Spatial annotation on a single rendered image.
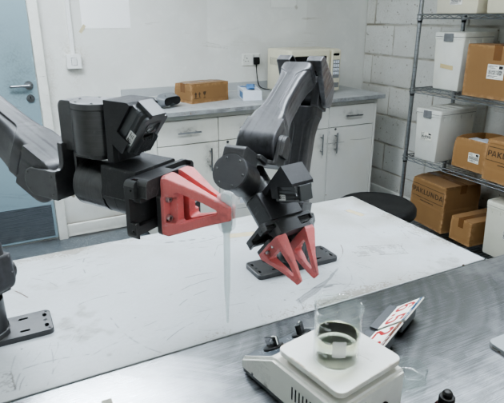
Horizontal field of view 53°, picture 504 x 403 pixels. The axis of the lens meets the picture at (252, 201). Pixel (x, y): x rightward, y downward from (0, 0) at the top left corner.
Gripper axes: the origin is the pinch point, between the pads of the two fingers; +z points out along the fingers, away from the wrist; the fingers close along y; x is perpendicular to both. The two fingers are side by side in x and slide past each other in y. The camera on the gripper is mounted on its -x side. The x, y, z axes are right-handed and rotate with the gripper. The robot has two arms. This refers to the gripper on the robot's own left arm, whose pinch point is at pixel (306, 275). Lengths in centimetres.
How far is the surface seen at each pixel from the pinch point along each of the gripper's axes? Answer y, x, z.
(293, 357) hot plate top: -10.9, -2.9, 10.3
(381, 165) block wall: 277, 194, -108
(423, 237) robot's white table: 53, 20, -3
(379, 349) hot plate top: -0.5, -6.7, 14.8
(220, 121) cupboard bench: 120, 151, -143
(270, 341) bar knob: -8.7, 4.0, 6.5
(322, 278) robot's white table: 18.9, 19.8, -2.7
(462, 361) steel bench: 17.8, -1.4, 22.3
